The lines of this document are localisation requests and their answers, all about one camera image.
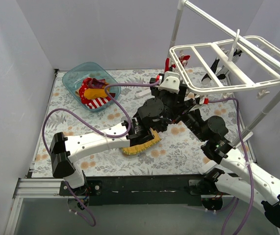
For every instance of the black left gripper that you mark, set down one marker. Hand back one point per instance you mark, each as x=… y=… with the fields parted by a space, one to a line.
x=173 y=97

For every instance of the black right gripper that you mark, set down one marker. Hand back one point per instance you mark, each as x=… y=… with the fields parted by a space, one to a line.
x=187 y=107

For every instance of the red white striped sock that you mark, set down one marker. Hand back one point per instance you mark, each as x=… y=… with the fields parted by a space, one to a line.
x=184 y=59
x=94 y=104

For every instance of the maroon purple striped sock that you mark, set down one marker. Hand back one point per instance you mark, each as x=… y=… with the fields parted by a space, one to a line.
x=94 y=83

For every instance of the red sock with white pattern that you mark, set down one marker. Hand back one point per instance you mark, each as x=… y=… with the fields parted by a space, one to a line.
x=84 y=83

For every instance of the mustard yellow sock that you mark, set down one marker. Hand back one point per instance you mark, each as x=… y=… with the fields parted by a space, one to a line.
x=93 y=93

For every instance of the beige striped sock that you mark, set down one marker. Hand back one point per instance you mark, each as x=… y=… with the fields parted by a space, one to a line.
x=77 y=93

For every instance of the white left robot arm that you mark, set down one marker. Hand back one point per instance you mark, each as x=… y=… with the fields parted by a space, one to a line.
x=153 y=116

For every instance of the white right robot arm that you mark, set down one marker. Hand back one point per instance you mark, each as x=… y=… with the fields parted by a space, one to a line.
x=217 y=148

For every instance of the white clip sock hanger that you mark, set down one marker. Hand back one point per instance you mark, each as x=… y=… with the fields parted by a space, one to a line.
x=262 y=52

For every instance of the white drying rack stand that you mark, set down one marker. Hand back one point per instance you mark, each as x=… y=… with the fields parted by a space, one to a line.
x=228 y=50

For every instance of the woven bamboo tray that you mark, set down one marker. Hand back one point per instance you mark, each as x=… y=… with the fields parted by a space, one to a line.
x=134 y=150

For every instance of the teal transparent plastic basin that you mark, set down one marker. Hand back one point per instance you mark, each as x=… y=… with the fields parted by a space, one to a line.
x=73 y=79

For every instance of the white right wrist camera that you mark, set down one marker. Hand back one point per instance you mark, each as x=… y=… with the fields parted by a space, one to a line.
x=199 y=100

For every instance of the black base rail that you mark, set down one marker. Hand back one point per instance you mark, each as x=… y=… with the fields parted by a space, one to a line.
x=148 y=189

